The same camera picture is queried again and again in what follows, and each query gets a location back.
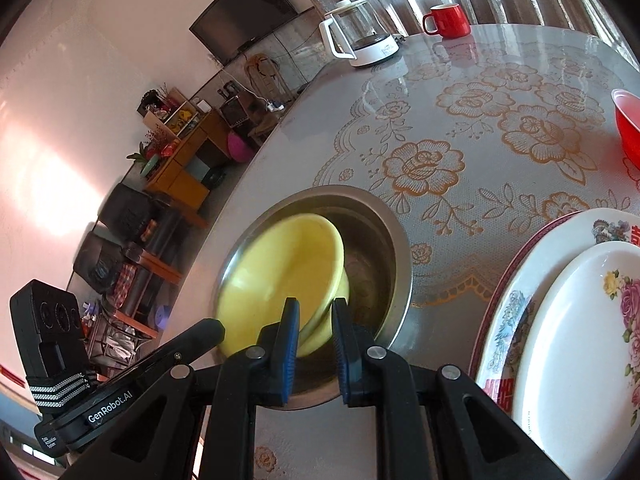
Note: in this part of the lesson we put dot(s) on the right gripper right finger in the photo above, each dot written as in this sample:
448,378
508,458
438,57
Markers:
430,424

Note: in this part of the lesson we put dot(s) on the yellow bowl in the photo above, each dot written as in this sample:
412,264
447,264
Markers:
300,257

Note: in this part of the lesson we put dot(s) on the wooden chair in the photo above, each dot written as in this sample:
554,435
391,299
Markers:
266,79

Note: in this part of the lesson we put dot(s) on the red plastic bowl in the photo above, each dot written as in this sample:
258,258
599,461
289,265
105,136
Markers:
627,118

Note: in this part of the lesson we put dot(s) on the large floral rimmed plate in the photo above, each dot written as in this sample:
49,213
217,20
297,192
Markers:
510,313

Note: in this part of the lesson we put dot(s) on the red mug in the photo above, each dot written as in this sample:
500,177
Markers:
446,20

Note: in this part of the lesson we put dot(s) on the black camera box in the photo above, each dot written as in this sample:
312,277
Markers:
51,342

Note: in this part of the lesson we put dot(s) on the floral lace tablecloth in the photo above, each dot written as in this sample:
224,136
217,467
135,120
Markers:
475,144

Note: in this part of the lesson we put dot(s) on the stainless steel basin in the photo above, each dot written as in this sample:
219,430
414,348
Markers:
378,266

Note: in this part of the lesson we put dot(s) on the small white floral plate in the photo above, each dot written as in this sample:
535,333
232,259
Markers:
577,390

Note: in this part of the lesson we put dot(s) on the black wall television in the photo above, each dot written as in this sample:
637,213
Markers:
228,28

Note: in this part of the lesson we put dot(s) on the pink bag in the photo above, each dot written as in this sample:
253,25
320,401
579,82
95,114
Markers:
239,151

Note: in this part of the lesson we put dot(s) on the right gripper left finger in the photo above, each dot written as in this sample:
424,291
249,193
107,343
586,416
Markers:
199,423

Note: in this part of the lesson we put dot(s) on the wooden desk cabinet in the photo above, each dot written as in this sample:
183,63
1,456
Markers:
188,174

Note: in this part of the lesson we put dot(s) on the white glass electric kettle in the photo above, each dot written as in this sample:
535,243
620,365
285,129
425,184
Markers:
353,32

